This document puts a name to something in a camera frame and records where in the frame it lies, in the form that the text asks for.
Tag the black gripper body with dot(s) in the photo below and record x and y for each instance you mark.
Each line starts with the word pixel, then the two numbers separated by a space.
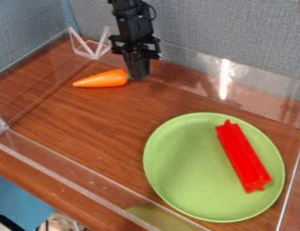
pixel 147 46

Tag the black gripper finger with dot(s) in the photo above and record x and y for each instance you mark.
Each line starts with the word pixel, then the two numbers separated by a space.
pixel 138 64

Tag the orange toy carrot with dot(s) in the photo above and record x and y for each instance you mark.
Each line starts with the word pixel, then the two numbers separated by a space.
pixel 113 78

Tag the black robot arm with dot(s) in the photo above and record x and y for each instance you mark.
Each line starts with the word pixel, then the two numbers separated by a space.
pixel 134 15

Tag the green plate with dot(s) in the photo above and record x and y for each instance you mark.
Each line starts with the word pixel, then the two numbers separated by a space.
pixel 192 176

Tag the clear acrylic back barrier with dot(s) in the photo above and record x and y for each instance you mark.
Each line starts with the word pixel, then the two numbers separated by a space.
pixel 248 88

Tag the clear acrylic barrier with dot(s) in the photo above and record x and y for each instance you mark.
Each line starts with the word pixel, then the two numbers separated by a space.
pixel 81 192
pixel 248 88

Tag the red plastic block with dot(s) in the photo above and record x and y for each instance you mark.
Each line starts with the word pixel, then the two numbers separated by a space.
pixel 249 168

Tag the clear acrylic front barrier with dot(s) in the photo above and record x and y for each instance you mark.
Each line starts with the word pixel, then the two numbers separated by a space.
pixel 81 192

